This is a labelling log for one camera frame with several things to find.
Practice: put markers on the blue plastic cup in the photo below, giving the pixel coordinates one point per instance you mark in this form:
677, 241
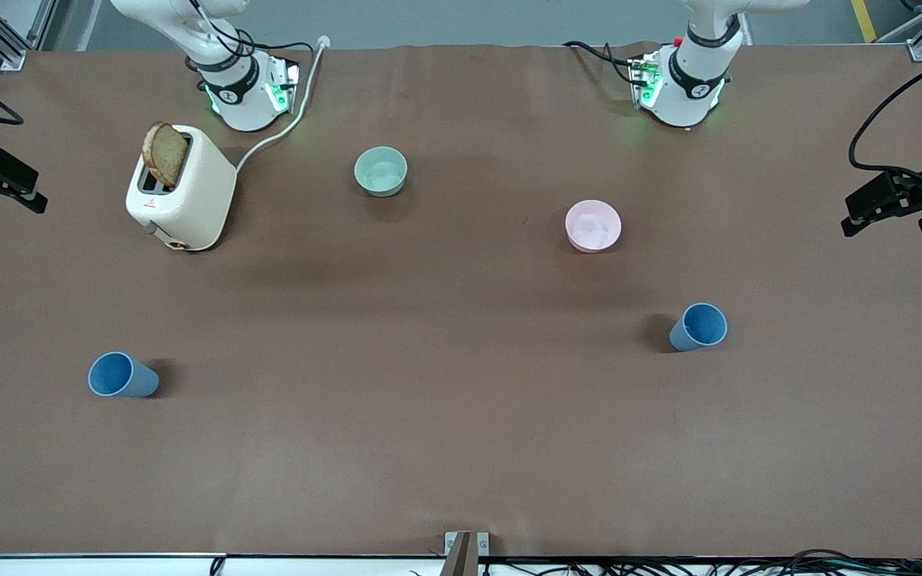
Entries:
121, 376
699, 326

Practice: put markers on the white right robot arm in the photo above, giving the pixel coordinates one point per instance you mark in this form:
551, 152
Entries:
245, 96

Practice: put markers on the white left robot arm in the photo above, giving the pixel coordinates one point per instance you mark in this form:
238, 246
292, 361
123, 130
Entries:
689, 88

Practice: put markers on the brown bread slice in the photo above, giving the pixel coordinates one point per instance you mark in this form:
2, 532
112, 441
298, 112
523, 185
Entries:
165, 154

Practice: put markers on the cream white toaster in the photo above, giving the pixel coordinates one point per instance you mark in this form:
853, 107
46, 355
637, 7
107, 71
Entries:
201, 200

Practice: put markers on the pink bowl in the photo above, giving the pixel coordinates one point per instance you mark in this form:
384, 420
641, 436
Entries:
593, 226

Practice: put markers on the mint green bowl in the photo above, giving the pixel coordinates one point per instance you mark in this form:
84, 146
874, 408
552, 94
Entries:
381, 171

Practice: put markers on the brown table mat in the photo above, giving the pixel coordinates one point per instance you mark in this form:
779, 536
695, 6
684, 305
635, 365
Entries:
461, 432

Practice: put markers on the grey metal bracket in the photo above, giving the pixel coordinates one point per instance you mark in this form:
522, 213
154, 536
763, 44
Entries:
451, 542

